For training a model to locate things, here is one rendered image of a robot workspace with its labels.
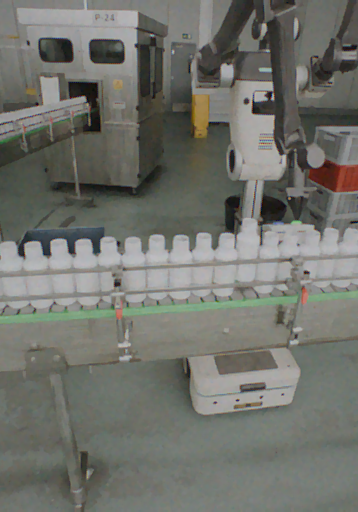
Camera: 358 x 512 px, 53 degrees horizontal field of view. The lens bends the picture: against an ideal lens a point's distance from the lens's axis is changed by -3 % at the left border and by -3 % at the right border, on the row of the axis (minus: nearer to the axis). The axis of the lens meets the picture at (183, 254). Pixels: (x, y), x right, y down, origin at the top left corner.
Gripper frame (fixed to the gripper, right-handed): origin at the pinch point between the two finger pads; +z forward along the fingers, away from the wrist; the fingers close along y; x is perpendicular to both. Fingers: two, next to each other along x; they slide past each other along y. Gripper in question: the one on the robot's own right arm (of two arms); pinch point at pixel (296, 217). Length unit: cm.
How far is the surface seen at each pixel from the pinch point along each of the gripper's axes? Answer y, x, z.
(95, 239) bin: -65, 45, 9
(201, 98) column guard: 122, 692, -221
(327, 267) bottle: 0.9, -17.0, 12.7
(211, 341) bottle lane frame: -30.8, -13.0, 32.2
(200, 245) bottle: -34.5, -18.3, 4.9
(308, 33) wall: 565, 1065, -535
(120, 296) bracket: -54, -26, 15
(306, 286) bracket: -10.2, -26.3, 15.0
